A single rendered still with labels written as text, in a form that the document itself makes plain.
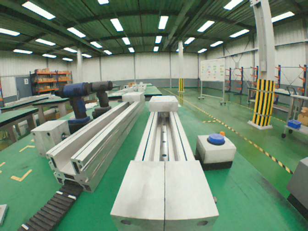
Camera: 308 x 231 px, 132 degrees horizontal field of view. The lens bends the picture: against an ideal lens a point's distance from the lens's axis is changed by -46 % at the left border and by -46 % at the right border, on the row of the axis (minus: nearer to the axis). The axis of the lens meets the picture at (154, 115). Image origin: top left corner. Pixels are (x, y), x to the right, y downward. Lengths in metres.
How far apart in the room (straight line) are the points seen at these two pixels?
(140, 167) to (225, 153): 0.20
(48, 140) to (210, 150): 0.44
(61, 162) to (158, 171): 0.21
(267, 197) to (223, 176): 0.11
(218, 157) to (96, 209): 0.27
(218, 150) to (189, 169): 0.14
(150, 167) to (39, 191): 0.27
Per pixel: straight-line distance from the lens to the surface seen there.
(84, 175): 0.26
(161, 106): 0.48
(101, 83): 0.73
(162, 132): 0.37
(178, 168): 0.17
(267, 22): 3.60
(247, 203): 0.29
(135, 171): 0.17
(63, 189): 0.31
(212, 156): 0.30
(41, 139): 0.45
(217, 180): 0.31
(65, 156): 0.31
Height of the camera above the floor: 0.99
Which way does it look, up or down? 16 degrees down
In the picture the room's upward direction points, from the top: 2 degrees counter-clockwise
